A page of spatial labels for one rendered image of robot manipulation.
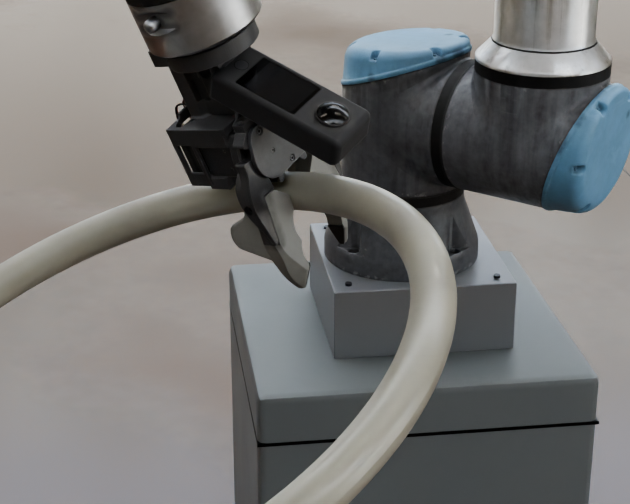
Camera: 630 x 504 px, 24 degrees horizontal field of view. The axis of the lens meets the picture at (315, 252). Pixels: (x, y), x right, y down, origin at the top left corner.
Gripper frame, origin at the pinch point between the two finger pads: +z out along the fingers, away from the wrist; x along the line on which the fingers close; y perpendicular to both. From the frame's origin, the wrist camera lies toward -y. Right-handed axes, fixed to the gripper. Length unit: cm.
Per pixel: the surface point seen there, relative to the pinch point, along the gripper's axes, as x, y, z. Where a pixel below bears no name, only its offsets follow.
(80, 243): 9.0, 16.5, -6.5
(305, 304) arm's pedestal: -37, 47, 39
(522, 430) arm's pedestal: -32, 16, 51
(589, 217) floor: -252, 155, 186
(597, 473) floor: -120, 79, 154
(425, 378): 18.8, -24.0, -6.5
